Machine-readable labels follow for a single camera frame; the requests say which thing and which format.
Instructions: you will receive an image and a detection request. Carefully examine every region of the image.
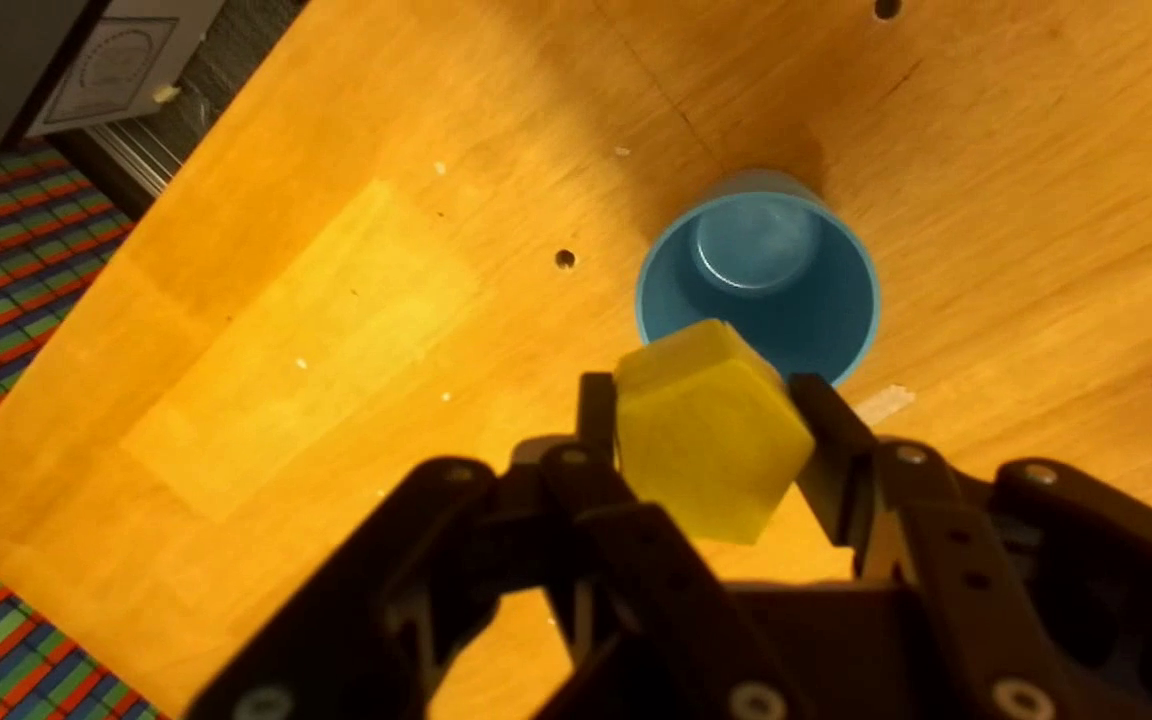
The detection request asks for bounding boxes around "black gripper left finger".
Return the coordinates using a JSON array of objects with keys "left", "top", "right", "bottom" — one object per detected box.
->
[{"left": 183, "top": 370, "right": 792, "bottom": 720}]

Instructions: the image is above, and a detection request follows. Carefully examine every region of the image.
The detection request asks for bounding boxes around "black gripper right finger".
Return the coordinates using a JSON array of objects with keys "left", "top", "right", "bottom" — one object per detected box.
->
[{"left": 786, "top": 374, "right": 1152, "bottom": 720}]

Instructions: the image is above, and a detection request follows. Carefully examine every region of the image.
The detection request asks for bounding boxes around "yellow cube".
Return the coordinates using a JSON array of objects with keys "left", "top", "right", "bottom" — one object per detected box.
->
[{"left": 611, "top": 319, "right": 814, "bottom": 545}]

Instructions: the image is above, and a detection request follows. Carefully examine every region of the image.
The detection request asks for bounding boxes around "blue plastic cup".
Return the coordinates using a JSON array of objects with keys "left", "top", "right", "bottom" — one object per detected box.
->
[{"left": 634, "top": 168, "right": 881, "bottom": 385}]

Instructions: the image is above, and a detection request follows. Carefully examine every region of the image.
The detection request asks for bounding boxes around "white tape scrap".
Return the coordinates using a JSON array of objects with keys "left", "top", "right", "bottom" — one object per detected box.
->
[{"left": 857, "top": 385, "right": 917, "bottom": 422}]

